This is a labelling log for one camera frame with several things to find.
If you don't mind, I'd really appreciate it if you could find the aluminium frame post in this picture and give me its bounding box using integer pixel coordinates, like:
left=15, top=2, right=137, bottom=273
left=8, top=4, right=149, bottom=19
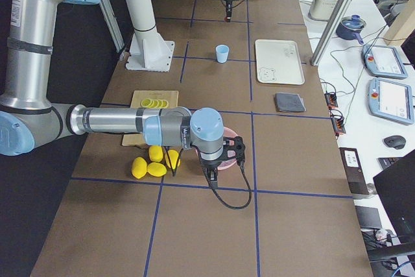
left=311, top=0, right=351, bottom=66

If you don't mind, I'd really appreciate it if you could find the black computer mouse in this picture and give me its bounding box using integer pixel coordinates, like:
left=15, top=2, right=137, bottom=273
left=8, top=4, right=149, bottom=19
left=383, top=135, right=407, bottom=150

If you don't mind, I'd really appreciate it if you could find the teach pendant far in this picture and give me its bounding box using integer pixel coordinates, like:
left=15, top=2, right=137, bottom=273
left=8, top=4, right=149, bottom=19
left=362, top=44, right=408, bottom=80

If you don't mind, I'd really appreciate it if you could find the teach pendant near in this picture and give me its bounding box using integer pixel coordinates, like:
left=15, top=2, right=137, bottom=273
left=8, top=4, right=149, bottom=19
left=368, top=78, right=414, bottom=125

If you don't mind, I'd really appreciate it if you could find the black laptop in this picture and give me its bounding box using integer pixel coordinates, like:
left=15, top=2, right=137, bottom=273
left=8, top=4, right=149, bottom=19
left=373, top=151, right=414, bottom=242

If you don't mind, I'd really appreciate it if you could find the teach pendant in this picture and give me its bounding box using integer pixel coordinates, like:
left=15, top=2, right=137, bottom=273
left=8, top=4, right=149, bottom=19
left=362, top=44, right=408, bottom=80
left=368, top=78, right=414, bottom=125

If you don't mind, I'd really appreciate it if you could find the light blue cup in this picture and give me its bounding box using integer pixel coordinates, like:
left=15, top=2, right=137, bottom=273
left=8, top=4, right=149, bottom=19
left=215, top=44, right=230, bottom=64

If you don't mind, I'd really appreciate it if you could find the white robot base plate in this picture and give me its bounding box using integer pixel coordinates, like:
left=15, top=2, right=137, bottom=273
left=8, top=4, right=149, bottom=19
left=126, top=34, right=175, bottom=72

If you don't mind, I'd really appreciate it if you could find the grey folded cloth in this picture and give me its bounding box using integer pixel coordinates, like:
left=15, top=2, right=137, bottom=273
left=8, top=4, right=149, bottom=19
left=274, top=93, right=306, bottom=112

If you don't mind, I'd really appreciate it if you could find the pink bowl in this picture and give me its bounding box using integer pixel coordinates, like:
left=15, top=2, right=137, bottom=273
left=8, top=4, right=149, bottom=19
left=191, top=126, right=238, bottom=172

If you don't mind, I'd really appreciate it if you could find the wooden cutting board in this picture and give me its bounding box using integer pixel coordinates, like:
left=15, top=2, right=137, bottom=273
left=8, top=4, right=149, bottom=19
left=121, top=90, right=179, bottom=149

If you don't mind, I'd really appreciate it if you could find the cream toaster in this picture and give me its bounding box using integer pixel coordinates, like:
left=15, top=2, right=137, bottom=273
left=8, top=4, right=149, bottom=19
left=309, top=0, right=338, bottom=21

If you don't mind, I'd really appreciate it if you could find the white bear tray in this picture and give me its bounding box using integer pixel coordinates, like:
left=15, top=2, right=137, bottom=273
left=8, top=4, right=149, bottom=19
left=255, top=40, right=305, bottom=86

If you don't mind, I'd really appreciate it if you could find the lemon slice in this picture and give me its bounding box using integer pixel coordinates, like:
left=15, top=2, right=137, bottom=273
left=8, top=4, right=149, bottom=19
left=140, top=98, right=169, bottom=109

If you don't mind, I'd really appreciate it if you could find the whole yellow lemon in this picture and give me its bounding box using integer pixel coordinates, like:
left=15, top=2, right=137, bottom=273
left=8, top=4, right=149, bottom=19
left=148, top=145, right=164, bottom=163
left=147, top=162, right=167, bottom=177
left=131, top=157, right=147, bottom=179
left=165, top=149, right=181, bottom=169

